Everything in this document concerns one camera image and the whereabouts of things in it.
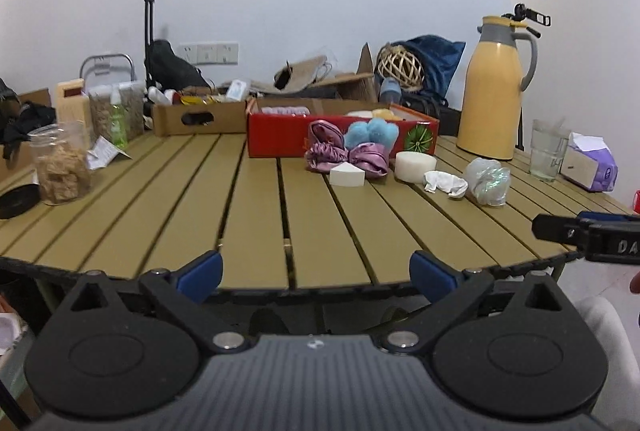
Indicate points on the white plush toy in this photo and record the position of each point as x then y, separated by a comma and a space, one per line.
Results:
360, 114

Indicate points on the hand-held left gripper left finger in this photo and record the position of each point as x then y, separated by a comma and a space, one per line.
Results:
200, 272

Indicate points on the iridescent bath pouf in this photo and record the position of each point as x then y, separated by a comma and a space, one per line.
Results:
487, 181

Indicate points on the white wall socket panel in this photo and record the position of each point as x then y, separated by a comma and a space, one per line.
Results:
210, 53

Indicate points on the white round sponge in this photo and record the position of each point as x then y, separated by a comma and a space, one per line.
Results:
415, 167

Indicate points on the white card pack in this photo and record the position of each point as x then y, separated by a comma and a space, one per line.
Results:
236, 90

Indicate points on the black folding trolley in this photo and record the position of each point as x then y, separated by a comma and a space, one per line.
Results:
167, 61

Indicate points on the black bag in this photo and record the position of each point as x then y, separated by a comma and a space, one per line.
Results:
435, 111

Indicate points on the clear plastic snack container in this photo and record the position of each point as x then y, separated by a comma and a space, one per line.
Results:
132, 106

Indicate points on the flattened cardboard box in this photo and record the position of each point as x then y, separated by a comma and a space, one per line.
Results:
350, 83

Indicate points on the yellow thermos jug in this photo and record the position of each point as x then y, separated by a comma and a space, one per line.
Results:
492, 101

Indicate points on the red cardboard box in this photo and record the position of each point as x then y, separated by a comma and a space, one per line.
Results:
280, 136

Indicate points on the beige box with red label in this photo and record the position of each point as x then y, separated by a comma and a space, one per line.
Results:
72, 111

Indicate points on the glass jar of cubes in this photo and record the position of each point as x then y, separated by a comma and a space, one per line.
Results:
62, 171

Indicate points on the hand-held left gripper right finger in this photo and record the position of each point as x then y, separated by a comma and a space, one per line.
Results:
430, 273

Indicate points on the black cloth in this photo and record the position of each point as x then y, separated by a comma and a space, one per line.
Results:
27, 121

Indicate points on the purple satin scrunchie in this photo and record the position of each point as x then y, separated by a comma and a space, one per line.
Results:
330, 151

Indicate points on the black jar lid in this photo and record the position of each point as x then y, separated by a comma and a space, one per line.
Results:
17, 202

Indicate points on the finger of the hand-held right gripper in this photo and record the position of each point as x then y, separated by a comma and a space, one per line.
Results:
605, 216
555, 228

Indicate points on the blue bottle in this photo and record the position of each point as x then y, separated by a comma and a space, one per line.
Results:
390, 90

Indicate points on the purple tissue pack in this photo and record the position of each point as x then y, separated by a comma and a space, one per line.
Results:
592, 166

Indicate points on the green spray bottle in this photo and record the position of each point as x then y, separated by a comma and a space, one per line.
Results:
118, 126

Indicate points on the black tripod with camera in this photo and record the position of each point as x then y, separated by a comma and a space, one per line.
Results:
532, 18

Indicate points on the brown cardboard tray box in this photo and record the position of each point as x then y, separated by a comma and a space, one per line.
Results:
170, 121

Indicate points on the white wedge sponge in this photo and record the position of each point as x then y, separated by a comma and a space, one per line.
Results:
347, 175

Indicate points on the yellow plush toy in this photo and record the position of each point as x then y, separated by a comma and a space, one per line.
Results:
387, 113

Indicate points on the person's leg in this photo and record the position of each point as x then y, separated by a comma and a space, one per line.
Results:
612, 351

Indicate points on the blue fluffy pompom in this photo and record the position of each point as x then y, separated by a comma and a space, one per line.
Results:
372, 132

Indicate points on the clear plastic bin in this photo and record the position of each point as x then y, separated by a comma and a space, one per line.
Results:
10, 351

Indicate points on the wicker ball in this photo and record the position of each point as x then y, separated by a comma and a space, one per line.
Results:
400, 67

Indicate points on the dark blue cloth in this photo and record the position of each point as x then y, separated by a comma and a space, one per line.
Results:
442, 61

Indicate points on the red can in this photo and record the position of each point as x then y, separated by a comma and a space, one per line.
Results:
637, 201

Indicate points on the lavender fuzzy headband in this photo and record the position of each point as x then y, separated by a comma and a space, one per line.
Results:
285, 111

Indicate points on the small white bottle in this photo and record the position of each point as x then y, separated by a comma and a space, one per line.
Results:
159, 95

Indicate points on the clear glass cup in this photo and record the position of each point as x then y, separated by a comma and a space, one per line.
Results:
547, 151

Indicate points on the white crumpled cloth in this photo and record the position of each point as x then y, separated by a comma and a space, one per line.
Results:
445, 183

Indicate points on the brown paper bag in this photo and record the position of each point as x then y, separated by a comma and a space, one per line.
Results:
305, 73

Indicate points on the person's right hand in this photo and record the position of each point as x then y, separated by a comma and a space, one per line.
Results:
635, 282

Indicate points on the white paper tag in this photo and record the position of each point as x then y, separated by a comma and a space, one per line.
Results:
105, 153

